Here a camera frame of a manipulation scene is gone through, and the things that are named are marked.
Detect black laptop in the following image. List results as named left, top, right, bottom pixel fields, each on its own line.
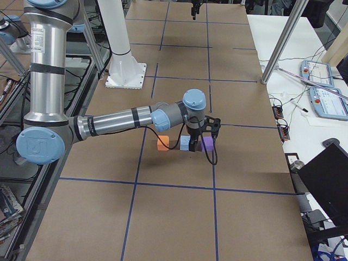
left=299, top=144, right=347, bottom=226

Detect metal cup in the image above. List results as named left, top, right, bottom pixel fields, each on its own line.
left=290, top=160, right=305, bottom=173

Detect upper teach pendant tablet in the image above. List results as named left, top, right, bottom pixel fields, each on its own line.
left=301, top=60, right=334, bottom=88

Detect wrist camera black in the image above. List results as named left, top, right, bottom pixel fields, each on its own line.
left=202, top=115, right=221, bottom=140

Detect lower teach pendant tablet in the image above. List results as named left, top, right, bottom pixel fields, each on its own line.
left=309, top=86, right=347, bottom=121

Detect stack of books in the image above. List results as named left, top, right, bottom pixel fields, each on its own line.
left=1, top=184, right=24, bottom=244

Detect metal reacher stick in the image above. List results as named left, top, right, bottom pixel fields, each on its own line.
left=276, top=67, right=348, bottom=101

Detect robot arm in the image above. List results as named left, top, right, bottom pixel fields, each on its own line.
left=16, top=1, right=208, bottom=165

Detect black marker pen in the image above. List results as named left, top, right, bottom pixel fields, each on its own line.
left=291, top=101, right=308, bottom=113

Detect orange foam block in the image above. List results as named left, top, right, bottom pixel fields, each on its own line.
left=157, top=135, right=170, bottom=151

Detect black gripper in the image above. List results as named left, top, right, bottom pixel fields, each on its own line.
left=191, top=0, right=201, bottom=20
left=186, top=123, right=202, bottom=152

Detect teach pendant tablet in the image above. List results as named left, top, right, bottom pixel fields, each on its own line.
left=301, top=60, right=334, bottom=88
left=309, top=86, right=347, bottom=121

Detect blue foam block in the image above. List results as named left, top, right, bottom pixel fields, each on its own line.
left=180, top=135, right=190, bottom=151

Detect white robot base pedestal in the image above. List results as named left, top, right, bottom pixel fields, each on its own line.
left=97, top=0, right=147, bottom=89

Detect aluminium frame post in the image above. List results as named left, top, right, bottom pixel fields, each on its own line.
left=261, top=0, right=309, bottom=84

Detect purple foam block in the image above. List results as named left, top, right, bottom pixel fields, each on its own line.
left=201, top=136, right=214, bottom=152

